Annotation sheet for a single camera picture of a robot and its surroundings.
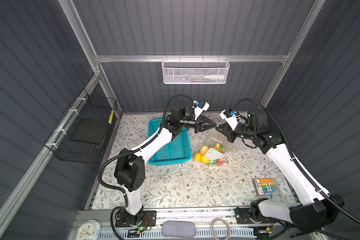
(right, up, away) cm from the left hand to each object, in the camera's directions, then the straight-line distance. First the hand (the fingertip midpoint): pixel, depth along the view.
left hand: (216, 125), depth 70 cm
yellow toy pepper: (-4, -19, +15) cm, 25 cm away
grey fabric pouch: (-18, -48, -2) cm, 51 cm away
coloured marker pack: (+28, -34, +12) cm, 46 cm away
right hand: (+2, -1, +2) cm, 3 cm away
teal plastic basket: (-19, -17, +29) cm, 38 cm away
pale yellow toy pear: (-3, -15, +19) cm, 24 cm away
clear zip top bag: (+3, -14, +17) cm, 22 cm away
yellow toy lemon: (-7, -19, +19) cm, 28 cm away
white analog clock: (-60, -49, -1) cm, 77 cm away
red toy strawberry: (+6, -21, +16) cm, 27 cm away
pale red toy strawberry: (+7, -13, +19) cm, 24 cm away
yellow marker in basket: (-56, +4, +12) cm, 58 cm away
